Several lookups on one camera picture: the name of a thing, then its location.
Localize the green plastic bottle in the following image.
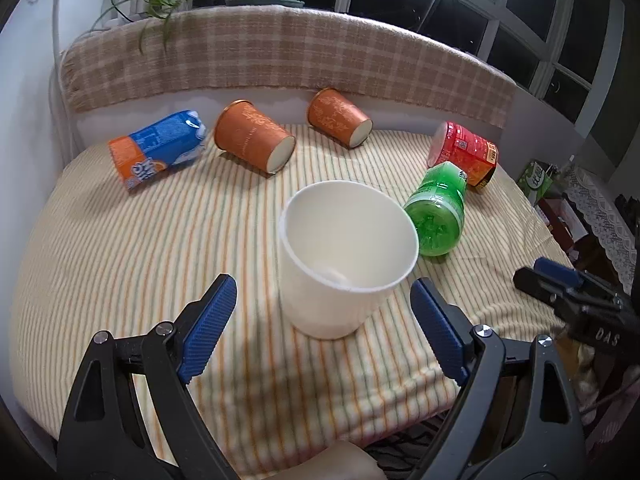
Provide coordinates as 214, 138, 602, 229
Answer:
403, 162, 468, 259

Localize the orange patterned paper cup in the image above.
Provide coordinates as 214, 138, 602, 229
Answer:
214, 99, 297, 176
306, 88, 373, 149

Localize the white lace cloth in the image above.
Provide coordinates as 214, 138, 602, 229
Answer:
565, 165, 640, 296

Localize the white window frame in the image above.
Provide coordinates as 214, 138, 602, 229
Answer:
335, 0, 632, 127

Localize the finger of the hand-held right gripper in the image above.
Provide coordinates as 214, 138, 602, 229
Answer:
513, 267, 621, 322
533, 257, 626, 297

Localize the red snack cup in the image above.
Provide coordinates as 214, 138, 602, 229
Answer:
426, 121, 501, 195

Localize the blue and orange snack packet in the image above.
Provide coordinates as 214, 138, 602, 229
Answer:
108, 110, 207, 192

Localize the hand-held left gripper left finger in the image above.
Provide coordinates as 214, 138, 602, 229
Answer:
56, 273, 241, 480

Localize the beige cushion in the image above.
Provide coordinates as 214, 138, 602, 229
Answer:
239, 440, 387, 480

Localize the checked beige blanket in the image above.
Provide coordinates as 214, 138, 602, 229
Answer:
60, 5, 516, 128

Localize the white paper cup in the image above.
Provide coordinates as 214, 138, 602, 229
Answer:
278, 180, 420, 339

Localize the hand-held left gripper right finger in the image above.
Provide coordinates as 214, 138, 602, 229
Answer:
410, 277, 588, 480

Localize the dark red box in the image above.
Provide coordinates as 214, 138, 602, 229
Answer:
537, 197, 587, 252

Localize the green cardboard box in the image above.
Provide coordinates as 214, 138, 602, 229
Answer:
515, 159, 558, 206

